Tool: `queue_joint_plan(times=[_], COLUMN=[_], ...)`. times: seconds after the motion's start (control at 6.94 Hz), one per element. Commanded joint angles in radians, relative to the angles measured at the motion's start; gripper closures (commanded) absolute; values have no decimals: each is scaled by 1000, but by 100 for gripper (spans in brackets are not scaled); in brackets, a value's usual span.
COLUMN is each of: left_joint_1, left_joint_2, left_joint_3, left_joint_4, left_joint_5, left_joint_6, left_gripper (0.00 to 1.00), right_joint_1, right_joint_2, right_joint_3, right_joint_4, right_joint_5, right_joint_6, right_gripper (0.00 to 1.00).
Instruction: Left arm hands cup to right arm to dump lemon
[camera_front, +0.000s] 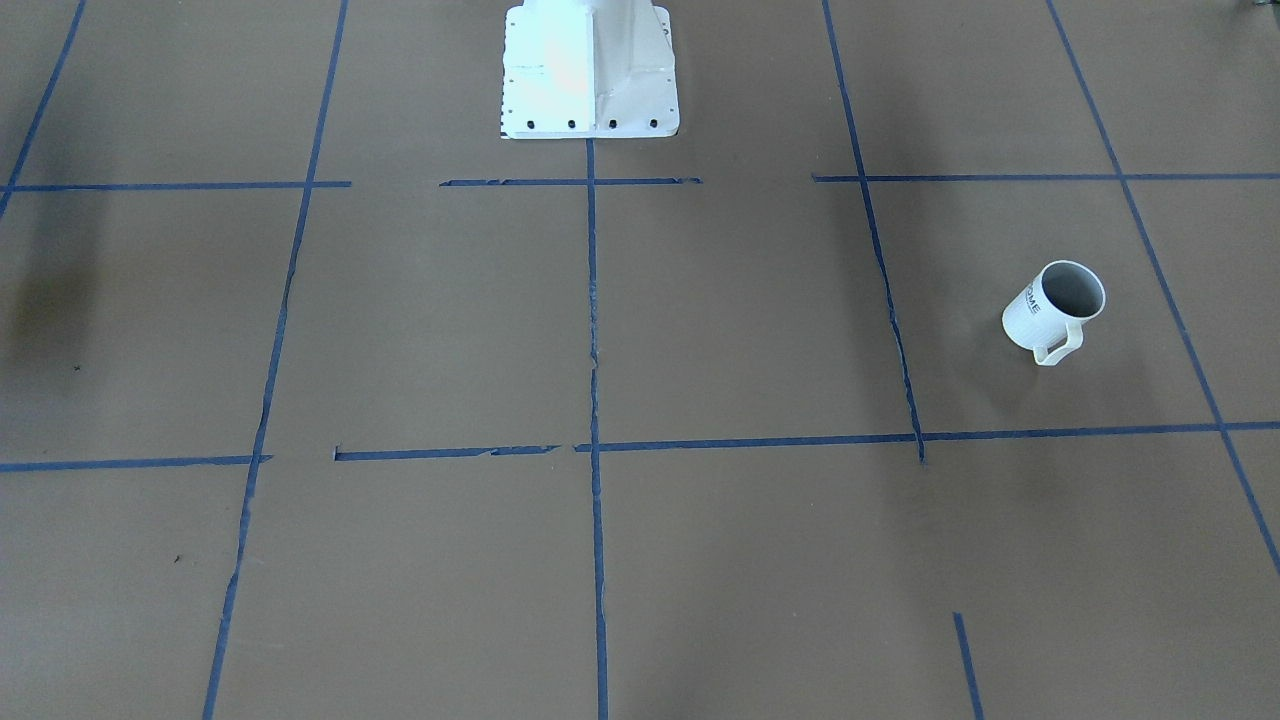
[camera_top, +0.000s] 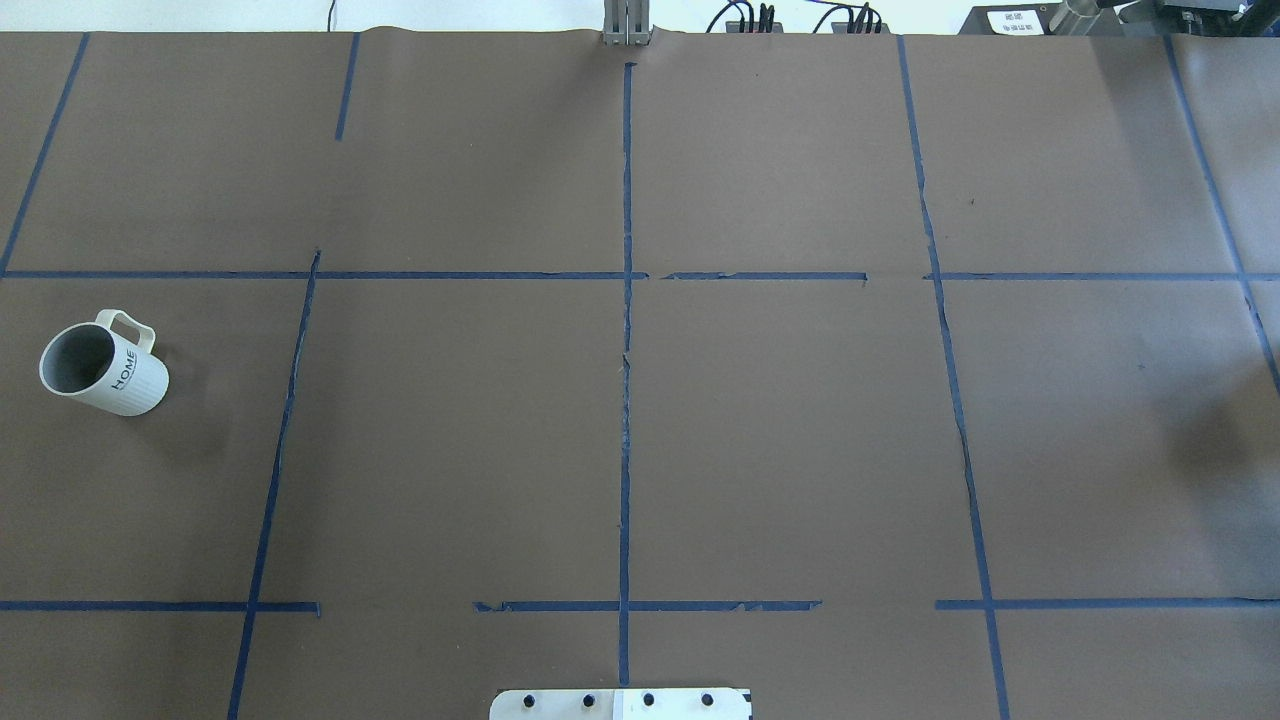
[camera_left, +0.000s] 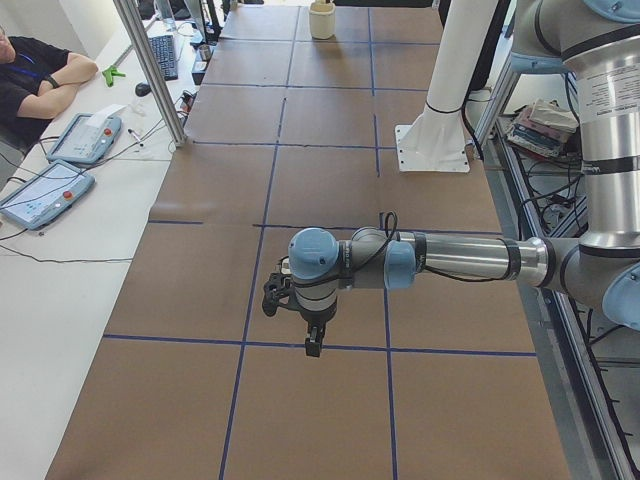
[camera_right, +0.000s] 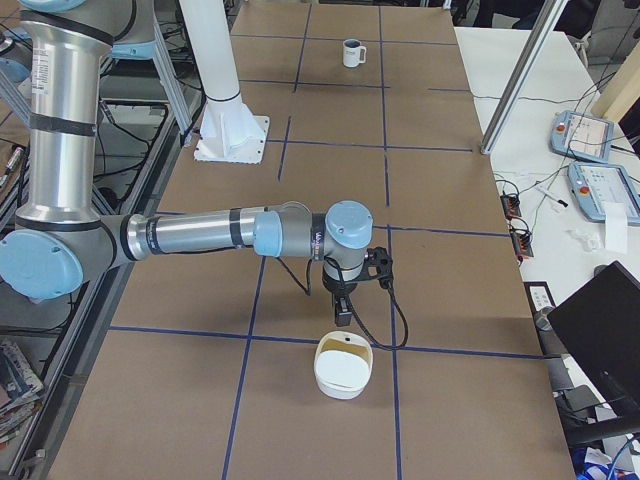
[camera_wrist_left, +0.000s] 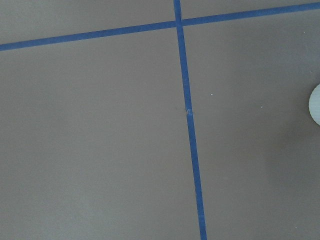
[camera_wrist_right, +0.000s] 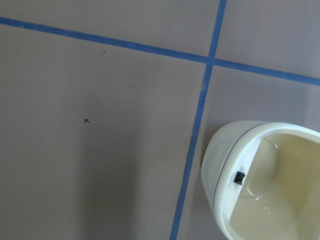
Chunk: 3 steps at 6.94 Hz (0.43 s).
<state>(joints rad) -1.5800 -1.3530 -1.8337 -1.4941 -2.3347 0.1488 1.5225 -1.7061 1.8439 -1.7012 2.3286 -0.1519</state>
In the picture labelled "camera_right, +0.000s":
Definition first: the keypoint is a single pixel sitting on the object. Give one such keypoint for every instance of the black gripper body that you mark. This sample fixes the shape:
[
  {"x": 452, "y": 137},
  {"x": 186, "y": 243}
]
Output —
[{"x": 338, "y": 289}]

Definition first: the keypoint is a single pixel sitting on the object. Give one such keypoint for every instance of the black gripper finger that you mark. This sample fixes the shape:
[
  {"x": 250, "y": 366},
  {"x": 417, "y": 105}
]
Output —
[{"x": 342, "y": 311}]

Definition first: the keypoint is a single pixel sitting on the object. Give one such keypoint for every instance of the white mug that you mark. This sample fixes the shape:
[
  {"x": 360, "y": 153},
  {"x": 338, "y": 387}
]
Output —
[{"x": 354, "y": 53}]

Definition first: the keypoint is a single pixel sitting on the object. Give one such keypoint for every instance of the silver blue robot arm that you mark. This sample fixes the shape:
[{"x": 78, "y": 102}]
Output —
[{"x": 60, "y": 242}]

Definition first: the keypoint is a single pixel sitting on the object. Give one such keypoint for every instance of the white oval bin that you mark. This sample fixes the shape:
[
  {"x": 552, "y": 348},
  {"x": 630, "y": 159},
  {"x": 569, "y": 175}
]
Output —
[{"x": 343, "y": 364}]

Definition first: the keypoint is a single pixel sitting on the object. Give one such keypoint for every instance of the lower orange black connector box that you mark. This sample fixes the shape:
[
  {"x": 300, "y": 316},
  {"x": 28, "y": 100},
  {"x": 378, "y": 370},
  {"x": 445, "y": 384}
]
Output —
[{"x": 522, "y": 243}]

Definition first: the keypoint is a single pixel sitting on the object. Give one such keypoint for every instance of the orange black connector box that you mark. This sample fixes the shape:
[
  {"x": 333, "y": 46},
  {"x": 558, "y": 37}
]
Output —
[
  {"x": 522, "y": 243},
  {"x": 511, "y": 205}
]

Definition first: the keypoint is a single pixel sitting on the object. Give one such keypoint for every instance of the upper orange black connector box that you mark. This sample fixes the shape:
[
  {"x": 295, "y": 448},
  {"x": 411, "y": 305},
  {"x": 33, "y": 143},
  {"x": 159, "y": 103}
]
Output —
[{"x": 511, "y": 205}]

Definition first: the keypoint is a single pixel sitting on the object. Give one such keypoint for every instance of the black laptop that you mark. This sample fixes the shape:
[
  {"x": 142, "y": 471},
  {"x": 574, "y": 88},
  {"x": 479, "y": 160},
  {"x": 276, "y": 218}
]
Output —
[{"x": 599, "y": 327}]

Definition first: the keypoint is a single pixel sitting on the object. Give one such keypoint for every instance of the white side table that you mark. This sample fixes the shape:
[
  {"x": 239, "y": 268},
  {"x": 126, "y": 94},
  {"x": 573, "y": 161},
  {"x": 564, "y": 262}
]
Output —
[{"x": 557, "y": 82}]

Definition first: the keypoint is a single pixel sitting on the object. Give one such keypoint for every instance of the lower teach pendant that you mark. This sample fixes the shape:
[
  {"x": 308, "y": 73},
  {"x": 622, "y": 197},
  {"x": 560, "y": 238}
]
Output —
[{"x": 593, "y": 184}]

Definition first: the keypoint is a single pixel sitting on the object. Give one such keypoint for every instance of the teach pendant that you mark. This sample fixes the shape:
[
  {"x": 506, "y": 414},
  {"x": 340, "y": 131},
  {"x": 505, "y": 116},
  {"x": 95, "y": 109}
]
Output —
[
  {"x": 581, "y": 136},
  {"x": 593, "y": 184}
]

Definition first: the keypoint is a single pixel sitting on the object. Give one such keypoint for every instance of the upper teach pendant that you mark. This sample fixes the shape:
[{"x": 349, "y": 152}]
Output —
[{"x": 581, "y": 136}]

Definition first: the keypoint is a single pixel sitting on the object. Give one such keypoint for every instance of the stack of magazines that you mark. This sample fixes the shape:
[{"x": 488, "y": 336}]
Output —
[{"x": 21, "y": 389}]

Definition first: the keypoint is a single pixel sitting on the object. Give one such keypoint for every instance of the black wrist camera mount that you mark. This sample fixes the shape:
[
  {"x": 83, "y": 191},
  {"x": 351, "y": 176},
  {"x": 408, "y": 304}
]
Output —
[{"x": 378, "y": 265}]

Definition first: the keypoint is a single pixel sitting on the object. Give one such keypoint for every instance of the white pedestal column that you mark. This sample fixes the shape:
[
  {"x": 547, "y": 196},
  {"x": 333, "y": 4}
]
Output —
[{"x": 229, "y": 131}]

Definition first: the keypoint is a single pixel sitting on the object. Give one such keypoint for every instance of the aluminium frame post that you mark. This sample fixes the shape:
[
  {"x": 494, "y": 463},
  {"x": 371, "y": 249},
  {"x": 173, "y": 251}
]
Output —
[{"x": 542, "y": 28}]

